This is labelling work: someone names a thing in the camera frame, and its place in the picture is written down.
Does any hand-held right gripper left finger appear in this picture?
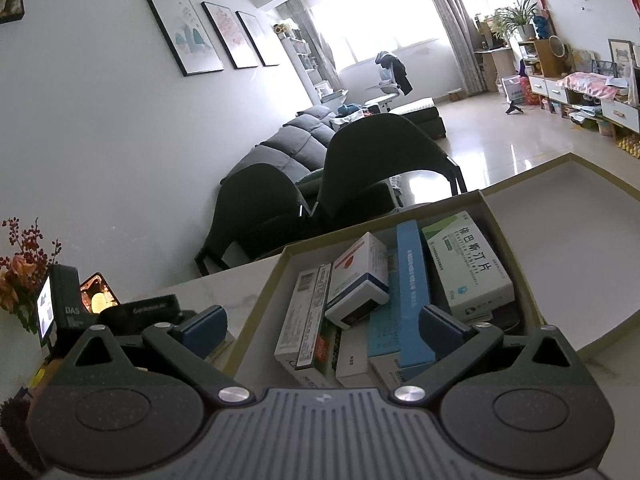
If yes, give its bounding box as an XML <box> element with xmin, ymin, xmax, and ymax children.
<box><xmin>65</xmin><ymin>305</ymin><xmax>253</xmax><ymax>406</ymax></box>

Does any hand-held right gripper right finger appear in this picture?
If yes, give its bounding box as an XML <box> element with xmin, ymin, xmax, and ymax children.
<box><xmin>392</xmin><ymin>305</ymin><xmax>583</xmax><ymax>406</ymax></box>

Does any light blue medicine box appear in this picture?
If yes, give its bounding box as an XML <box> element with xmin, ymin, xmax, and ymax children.
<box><xmin>367</xmin><ymin>260</ymin><xmax>431</xmax><ymax>391</ymax></box>

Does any olive cardboard box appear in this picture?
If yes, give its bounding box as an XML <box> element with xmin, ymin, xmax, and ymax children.
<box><xmin>225</xmin><ymin>189</ymin><xmax>547</xmax><ymax>391</ymax></box>

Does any white green-stripe medicine box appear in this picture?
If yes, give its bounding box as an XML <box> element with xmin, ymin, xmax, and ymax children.
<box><xmin>421</xmin><ymin>211</ymin><xmax>516</xmax><ymax>323</ymax></box>

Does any plain white medicine box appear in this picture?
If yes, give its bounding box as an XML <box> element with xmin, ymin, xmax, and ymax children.
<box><xmin>335</xmin><ymin>329</ymin><xmax>372</xmax><ymax>389</ymax></box>

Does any white blue medicine box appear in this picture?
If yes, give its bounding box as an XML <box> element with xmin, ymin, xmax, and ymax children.
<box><xmin>274</xmin><ymin>270</ymin><xmax>321</xmax><ymax>375</ymax></box>

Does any white red heart medicine box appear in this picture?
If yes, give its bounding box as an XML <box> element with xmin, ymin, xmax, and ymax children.
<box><xmin>325</xmin><ymin>232</ymin><xmax>391</xmax><ymax>331</ymax></box>

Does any olive cardboard box lid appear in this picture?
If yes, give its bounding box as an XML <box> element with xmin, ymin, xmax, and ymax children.
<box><xmin>479</xmin><ymin>152</ymin><xmax>640</xmax><ymax>353</ymax></box>

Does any white marble desktop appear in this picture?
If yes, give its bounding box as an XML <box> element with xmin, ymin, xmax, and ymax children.
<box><xmin>20</xmin><ymin>255</ymin><xmax>640</xmax><ymax>480</ymax></box>

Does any smartphone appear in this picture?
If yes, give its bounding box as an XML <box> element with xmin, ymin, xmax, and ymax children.
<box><xmin>79</xmin><ymin>272</ymin><xmax>122</xmax><ymax>317</ymax></box>

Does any orange flower bouquet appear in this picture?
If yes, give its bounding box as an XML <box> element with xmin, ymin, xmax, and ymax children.
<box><xmin>0</xmin><ymin>217</ymin><xmax>63</xmax><ymax>333</ymax></box>

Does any dark dining chair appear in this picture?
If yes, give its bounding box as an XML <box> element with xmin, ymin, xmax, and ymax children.
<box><xmin>312</xmin><ymin>112</ymin><xmax>468</xmax><ymax>233</ymax></box>
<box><xmin>194</xmin><ymin>162</ymin><xmax>311</xmax><ymax>277</ymax></box>

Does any grey sofa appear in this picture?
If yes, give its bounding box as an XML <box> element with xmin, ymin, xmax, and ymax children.
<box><xmin>220</xmin><ymin>96</ymin><xmax>447</xmax><ymax>196</ymax></box>

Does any white office chair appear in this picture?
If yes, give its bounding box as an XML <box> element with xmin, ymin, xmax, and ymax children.
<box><xmin>362</xmin><ymin>50</ymin><xmax>413</xmax><ymax>113</ymax></box>

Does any white laundry basket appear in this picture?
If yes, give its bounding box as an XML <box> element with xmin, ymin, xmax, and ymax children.
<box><xmin>500</xmin><ymin>75</ymin><xmax>531</xmax><ymax>106</ymax></box>

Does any dark jacket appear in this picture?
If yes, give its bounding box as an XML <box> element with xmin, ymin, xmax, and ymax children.
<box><xmin>375</xmin><ymin>51</ymin><xmax>413</xmax><ymax>95</ymax></box>

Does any white low cabinet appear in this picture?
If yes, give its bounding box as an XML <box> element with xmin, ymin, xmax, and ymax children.
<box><xmin>527</xmin><ymin>75</ymin><xmax>640</xmax><ymax>133</ymax></box>

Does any wooden side desk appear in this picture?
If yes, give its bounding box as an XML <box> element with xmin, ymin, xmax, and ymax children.
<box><xmin>472</xmin><ymin>17</ymin><xmax>518</xmax><ymax>93</ymax></box>

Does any white shelf unit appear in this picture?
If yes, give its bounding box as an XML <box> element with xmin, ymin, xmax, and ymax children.
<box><xmin>280</xmin><ymin>22</ymin><xmax>346</xmax><ymax>106</ymax></box>

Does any wooden cabinet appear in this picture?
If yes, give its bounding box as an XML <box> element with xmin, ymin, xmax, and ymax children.
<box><xmin>517</xmin><ymin>37</ymin><xmax>571</xmax><ymax>78</ymax></box>

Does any grey curtain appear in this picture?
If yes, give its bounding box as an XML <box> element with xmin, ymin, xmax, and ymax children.
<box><xmin>277</xmin><ymin>0</ymin><xmax>343</xmax><ymax>91</ymax></box>
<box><xmin>415</xmin><ymin>0</ymin><xmax>488</xmax><ymax>96</ymax></box>

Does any pink cloth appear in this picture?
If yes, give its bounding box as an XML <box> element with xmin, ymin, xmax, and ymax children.
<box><xmin>557</xmin><ymin>71</ymin><xmax>631</xmax><ymax>100</ymax></box>

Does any framed blue-green art print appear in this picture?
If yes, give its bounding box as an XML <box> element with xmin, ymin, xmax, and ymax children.
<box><xmin>143</xmin><ymin>0</ymin><xmax>225</xmax><ymax>77</ymax></box>

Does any framed pink art print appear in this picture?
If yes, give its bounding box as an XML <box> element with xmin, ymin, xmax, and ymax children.
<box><xmin>201</xmin><ymin>1</ymin><xmax>261</xmax><ymax>70</ymax></box>

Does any framed pale art print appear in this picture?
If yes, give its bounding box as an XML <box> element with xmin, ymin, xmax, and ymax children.
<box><xmin>235</xmin><ymin>10</ymin><xmax>281</xmax><ymax>67</ymax></box>

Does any potted green plant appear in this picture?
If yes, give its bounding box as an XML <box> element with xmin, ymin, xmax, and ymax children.
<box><xmin>487</xmin><ymin>0</ymin><xmax>538</xmax><ymax>41</ymax></box>

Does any standing picture frame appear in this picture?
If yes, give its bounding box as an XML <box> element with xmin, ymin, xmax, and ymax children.
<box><xmin>607</xmin><ymin>38</ymin><xmax>633</xmax><ymax>78</ymax></box>

